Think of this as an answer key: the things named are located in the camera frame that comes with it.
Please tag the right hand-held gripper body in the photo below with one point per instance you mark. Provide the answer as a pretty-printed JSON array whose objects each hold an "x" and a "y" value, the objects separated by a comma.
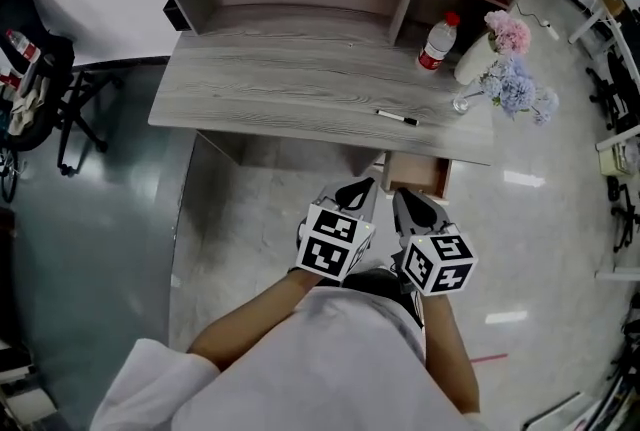
[{"x": 440, "y": 264}]

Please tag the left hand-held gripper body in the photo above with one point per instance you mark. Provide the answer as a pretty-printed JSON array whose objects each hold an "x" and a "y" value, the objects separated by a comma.
[{"x": 325, "y": 246}]

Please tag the wooden drawer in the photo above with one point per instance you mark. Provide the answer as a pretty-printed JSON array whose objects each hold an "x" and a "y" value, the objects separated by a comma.
[{"x": 415, "y": 171}]

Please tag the black marker pen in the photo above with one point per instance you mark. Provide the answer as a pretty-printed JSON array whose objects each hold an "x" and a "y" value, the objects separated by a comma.
[{"x": 397, "y": 117}]

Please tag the clear red-capped water bottle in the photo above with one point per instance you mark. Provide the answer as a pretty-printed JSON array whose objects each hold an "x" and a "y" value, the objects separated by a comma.
[{"x": 437, "y": 44}]

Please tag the person's left forearm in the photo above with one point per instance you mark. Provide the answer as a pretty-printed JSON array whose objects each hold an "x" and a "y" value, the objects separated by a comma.
[{"x": 250, "y": 324}]

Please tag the person's right forearm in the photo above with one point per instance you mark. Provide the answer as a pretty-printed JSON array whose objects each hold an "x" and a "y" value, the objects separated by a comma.
[{"x": 450, "y": 344}]

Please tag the grey wooden desk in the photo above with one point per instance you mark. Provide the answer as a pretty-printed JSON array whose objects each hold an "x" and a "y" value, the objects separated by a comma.
[{"x": 280, "y": 79}]

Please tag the person's black trousers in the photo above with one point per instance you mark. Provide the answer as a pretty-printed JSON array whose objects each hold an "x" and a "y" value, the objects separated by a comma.
[{"x": 372, "y": 281}]

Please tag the person's white shirt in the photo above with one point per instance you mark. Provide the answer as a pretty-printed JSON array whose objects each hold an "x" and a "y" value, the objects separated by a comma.
[{"x": 320, "y": 369}]

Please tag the clear glass vase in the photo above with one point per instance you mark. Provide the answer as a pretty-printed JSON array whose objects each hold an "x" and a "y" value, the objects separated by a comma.
[{"x": 464, "y": 101}]

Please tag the blue flower bouquet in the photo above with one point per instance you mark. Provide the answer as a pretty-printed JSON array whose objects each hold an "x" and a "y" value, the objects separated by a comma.
[{"x": 517, "y": 89}]

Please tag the white vase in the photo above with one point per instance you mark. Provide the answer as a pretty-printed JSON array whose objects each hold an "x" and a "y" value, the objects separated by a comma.
[{"x": 472, "y": 61}]

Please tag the black swivel chair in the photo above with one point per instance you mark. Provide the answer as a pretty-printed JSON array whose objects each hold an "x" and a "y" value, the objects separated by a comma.
[{"x": 612, "y": 94}]

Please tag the pink flower bouquet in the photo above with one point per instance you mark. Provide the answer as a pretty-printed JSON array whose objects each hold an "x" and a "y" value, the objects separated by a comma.
[{"x": 510, "y": 31}]

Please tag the white power strip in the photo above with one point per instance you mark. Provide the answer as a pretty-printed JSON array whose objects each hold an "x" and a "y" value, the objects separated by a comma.
[{"x": 550, "y": 28}]

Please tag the black box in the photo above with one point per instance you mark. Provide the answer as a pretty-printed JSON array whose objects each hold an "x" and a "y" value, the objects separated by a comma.
[{"x": 175, "y": 14}]

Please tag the white table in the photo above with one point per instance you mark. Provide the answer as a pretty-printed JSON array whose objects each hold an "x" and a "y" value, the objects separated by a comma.
[{"x": 607, "y": 26}]

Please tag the black office chair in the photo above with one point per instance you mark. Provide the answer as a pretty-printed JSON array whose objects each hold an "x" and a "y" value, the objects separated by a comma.
[{"x": 55, "y": 84}]

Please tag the brown cardboard box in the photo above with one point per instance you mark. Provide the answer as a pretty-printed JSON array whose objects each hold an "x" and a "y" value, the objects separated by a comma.
[{"x": 612, "y": 0}]

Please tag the bicycle wheel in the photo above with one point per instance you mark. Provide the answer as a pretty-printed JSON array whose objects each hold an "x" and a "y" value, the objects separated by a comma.
[{"x": 7, "y": 174}]

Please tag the beige cloth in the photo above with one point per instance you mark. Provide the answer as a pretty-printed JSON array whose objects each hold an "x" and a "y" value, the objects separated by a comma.
[{"x": 25, "y": 106}]

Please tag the red-labelled plastic bottle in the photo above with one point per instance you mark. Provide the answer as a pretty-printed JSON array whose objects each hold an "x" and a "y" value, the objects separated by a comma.
[{"x": 22, "y": 46}]

